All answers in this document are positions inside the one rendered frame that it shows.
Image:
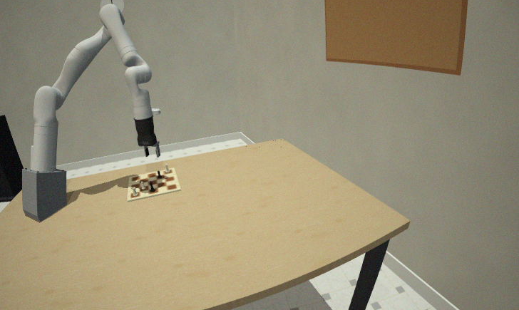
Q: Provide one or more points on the brown and cream chessboard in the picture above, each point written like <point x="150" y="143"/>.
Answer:
<point x="166" y="184"/>

